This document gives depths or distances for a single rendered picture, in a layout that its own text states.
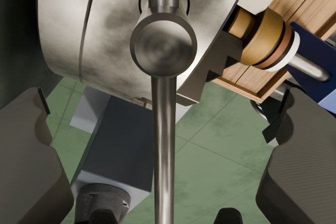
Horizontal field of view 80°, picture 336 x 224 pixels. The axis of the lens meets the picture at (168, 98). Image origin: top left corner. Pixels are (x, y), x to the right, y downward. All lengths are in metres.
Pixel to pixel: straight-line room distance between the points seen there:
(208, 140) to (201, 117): 0.34
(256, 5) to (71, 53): 0.22
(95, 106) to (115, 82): 0.70
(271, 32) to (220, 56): 0.08
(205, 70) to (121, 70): 0.11
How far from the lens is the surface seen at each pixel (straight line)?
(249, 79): 0.63
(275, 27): 0.31
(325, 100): 0.43
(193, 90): 0.24
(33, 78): 0.32
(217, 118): 1.95
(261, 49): 0.31
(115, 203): 0.61
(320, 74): 0.41
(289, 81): 0.74
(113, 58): 0.17
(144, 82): 0.19
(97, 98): 0.86
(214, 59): 0.26
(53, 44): 0.19
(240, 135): 2.17
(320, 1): 0.60
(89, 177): 0.60
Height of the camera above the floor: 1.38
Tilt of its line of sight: 52 degrees down
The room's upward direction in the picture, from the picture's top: 177 degrees counter-clockwise
